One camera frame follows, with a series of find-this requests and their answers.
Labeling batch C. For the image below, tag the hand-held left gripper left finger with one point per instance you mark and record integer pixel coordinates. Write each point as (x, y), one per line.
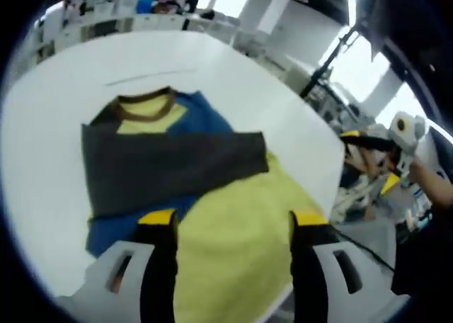
(159, 266)

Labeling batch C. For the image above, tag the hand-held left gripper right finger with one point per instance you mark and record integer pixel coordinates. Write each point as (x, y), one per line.
(308, 266)

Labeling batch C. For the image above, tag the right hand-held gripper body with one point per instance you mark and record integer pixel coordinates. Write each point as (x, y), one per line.
(408, 139)

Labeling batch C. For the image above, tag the yellow garment grey blue sleeves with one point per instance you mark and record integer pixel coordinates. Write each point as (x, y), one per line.
(230, 213)

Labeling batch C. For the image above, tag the person's right hand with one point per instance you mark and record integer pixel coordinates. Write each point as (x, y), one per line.
(421, 178)

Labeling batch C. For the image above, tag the person's dark clothing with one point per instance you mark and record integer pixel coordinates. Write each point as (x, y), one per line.
(424, 252)

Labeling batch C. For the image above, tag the black slanted pole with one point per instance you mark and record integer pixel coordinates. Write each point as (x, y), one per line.
(327, 66)

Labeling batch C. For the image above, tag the white square pillar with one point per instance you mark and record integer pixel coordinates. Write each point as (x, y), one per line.
(269, 11)

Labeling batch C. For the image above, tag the long white counter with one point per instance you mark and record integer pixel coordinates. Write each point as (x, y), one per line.
(152, 22)

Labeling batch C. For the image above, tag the blue storage bin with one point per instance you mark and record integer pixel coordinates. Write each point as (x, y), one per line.
(145, 5)

